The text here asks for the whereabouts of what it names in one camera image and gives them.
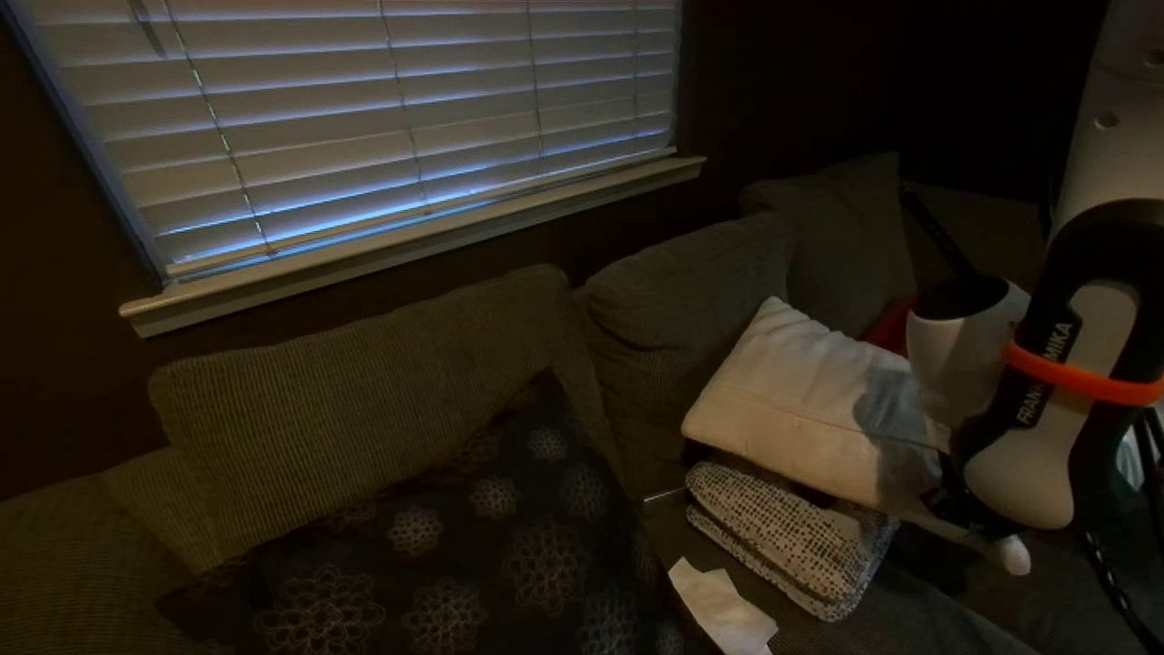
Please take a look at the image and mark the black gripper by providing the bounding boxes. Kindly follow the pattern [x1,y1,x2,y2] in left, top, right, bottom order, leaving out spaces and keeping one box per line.
[890,476,1007,564]

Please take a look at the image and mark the white embroidered pillow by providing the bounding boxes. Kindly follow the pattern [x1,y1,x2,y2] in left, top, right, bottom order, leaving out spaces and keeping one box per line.
[679,295,961,513]

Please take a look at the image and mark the dark floral patterned pillow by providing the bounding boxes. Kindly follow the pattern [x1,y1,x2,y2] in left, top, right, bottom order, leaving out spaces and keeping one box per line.
[157,368,668,655]

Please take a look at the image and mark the grey patterned folded blanket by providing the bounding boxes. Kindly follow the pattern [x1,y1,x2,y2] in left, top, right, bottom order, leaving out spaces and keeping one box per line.
[679,454,901,627]

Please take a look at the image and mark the white paper tissue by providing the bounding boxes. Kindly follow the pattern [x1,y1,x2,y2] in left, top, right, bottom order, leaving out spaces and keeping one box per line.
[661,555,783,655]

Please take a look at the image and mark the olive grey sofa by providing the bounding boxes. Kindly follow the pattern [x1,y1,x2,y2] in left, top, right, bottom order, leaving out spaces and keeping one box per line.
[0,150,1164,655]

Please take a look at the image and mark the white window blinds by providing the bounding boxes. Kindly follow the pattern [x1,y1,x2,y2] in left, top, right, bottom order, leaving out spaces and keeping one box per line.
[0,0,682,291]

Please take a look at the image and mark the orange strap on arm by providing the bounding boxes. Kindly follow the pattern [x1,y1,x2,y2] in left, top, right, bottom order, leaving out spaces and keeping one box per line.
[999,338,1164,413]

